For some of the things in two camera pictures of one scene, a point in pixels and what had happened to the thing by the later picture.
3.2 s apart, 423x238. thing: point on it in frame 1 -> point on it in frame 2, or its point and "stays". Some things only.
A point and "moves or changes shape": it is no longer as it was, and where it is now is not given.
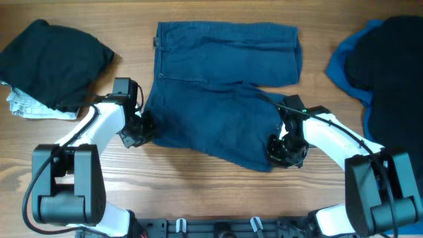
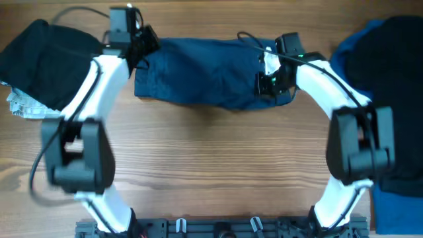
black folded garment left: (53, 65) stays
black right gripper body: (286, 150) -> (271, 84)
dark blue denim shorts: (207, 97) moves or changes shape
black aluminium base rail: (224, 227) stays
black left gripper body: (139, 131) -> (149, 42)
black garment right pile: (386, 58) stays
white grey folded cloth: (24, 105) stays
